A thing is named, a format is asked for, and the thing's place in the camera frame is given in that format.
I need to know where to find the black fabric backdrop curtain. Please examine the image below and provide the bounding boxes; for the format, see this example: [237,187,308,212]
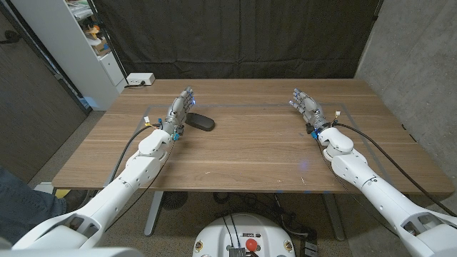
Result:
[91,0,385,80]

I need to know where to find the grey metal table leg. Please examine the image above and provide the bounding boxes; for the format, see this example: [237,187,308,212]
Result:
[323,193,346,242]
[144,191,164,237]

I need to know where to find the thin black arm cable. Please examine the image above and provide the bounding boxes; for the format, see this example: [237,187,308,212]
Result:
[315,137,400,237]
[106,139,176,230]

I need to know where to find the yellow toy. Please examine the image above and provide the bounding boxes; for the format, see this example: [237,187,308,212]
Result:
[85,24,101,39]

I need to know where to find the white shelf cabinet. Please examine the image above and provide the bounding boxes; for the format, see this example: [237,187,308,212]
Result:
[10,0,128,111]

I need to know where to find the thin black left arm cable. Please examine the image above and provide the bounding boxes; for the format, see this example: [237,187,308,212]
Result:
[106,139,176,230]

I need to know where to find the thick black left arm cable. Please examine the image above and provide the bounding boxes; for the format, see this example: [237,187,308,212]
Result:
[106,123,164,186]

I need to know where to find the cardboard box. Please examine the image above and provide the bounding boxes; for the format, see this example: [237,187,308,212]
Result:
[93,38,111,56]

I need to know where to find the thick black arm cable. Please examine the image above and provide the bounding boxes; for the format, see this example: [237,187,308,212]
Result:
[333,121,457,218]
[106,123,164,186]

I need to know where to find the white robot chest edge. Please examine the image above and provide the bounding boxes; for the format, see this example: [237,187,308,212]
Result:
[0,246,146,257]

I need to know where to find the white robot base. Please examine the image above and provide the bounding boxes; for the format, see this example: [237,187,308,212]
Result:
[192,213,296,257]

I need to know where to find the white power strip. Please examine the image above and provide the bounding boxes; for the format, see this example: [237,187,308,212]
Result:
[126,72,156,86]

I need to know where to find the black door handle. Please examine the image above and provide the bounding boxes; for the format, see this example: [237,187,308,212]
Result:
[0,30,22,44]

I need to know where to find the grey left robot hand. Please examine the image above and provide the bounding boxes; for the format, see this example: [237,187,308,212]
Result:
[161,86,196,136]

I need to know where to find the dark wooden door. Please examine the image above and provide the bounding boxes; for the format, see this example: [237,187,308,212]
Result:
[0,6,92,183]

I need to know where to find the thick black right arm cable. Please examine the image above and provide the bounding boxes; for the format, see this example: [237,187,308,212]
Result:
[333,121,457,218]

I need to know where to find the person's leg in blue jeans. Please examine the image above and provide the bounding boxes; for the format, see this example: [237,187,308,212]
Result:
[0,166,68,246]

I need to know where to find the black floor cable bundle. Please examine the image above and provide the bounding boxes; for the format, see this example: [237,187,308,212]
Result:
[213,191,310,238]

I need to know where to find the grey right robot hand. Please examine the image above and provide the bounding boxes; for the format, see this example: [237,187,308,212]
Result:
[288,87,332,135]

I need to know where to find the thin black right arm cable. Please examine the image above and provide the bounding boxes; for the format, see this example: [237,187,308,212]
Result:
[315,137,400,237]

